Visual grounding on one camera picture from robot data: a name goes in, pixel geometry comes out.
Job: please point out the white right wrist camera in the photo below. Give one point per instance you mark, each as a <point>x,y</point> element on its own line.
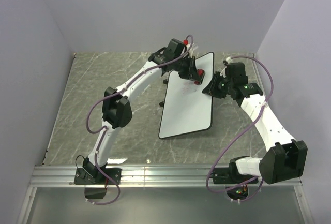
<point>227,60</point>

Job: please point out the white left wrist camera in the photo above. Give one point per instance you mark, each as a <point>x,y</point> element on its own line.
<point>190,47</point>

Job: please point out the white whiteboard black frame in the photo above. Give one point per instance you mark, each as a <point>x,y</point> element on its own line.
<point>186,109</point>

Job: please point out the red whiteboard eraser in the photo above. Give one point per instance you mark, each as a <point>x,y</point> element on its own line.
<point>201,74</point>

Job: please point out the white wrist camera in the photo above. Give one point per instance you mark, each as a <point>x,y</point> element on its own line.
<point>227,60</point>
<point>190,47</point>

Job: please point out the aluminium mounting rail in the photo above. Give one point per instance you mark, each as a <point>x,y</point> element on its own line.
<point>184,175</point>

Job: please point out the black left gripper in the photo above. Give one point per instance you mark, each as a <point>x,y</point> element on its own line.
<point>191,74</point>

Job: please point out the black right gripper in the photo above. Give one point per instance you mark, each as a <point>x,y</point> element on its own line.
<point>208,89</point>

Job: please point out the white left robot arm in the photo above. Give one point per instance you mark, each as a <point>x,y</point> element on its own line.
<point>116,103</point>

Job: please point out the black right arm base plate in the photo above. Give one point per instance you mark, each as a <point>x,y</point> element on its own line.
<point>222,175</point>

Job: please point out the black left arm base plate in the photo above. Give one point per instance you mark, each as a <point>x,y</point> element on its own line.
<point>97,176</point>

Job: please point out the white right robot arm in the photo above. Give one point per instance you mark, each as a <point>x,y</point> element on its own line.
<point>285,157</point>

